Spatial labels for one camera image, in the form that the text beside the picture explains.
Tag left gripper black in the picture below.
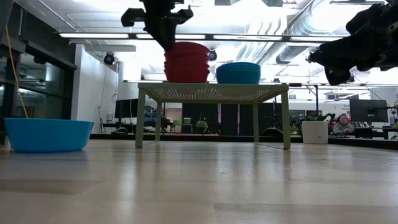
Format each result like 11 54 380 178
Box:
121 0 194 52

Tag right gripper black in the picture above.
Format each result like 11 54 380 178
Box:
307 18 398 86

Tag black monitor on arm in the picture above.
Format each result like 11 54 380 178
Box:
349 98 389 123

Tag green plant in planter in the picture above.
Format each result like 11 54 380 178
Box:
303 113 330 123

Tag person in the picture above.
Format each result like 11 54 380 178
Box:
332 113 355 134

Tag long overhead light bar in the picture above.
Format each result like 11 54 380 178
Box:
58 32 345 44

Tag white planter pot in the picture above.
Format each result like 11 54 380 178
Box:
302 120 329 145

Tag green perforated metal shelf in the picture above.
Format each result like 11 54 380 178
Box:
134 82 292 151

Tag black desk monitors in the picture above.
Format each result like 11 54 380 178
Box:
114 98 139 119

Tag black office chair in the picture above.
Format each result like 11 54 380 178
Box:
262 127 283 137

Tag small potted plant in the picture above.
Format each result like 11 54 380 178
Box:
195 119 210 135

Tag dark framed glass partition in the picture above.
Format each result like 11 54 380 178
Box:
0 0 78 147

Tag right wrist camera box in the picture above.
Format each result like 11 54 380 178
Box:
346 2 386 35

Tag black aluminium rig frame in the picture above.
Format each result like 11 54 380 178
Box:
90 133 398 151

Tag yellow cable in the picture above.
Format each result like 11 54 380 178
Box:
5 26 29 119

